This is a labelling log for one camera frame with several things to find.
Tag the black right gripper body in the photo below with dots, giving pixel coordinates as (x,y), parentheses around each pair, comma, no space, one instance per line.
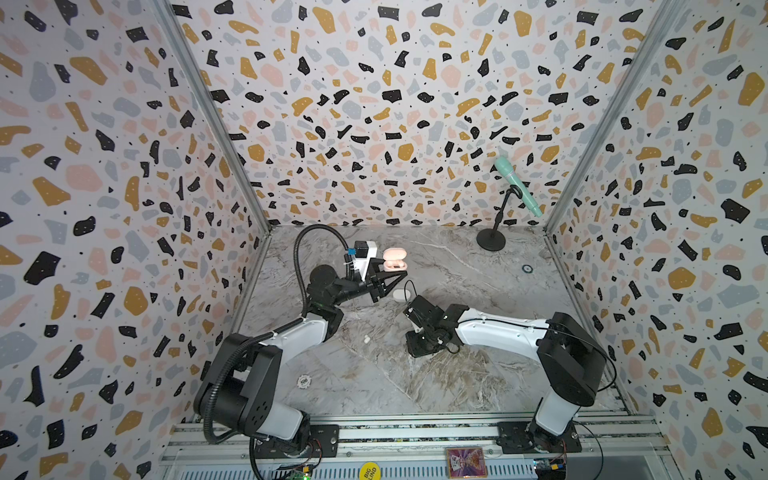
(424,326)

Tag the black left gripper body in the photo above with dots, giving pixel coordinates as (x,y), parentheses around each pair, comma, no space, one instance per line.
(353,287)

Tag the white earbud case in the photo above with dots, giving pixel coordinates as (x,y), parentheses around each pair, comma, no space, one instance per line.
(400,295)

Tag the pink earbud case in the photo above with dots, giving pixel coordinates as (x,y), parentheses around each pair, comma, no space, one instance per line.
(394,259)

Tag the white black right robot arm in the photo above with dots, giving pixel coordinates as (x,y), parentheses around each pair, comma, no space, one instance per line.
(572,360)

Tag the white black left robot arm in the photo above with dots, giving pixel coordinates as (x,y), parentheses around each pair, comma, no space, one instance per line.
(237,395)

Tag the black microphone stand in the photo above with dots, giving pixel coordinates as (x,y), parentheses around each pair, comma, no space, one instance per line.
(491,239)

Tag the pink square sticker card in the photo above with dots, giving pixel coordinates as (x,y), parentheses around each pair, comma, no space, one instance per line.
(466,463)

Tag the yellow round sticker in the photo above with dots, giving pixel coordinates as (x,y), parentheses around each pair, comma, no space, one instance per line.
(370,471)

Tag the mint green toy microphone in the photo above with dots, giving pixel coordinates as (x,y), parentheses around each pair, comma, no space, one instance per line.
(508,173)

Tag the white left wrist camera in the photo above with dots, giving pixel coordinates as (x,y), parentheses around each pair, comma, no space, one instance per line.
(358,258)

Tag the left aluminium corner post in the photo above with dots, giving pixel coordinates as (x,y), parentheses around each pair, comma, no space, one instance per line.
(173,32)

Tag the aluminium corner post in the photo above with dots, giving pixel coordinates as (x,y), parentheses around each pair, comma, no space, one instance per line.
(662,23)
(173,32)

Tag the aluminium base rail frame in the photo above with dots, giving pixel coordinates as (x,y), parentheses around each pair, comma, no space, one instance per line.
(602,445)

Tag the right aluminium corner post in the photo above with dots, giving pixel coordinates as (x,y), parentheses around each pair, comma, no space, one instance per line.
(662,23)

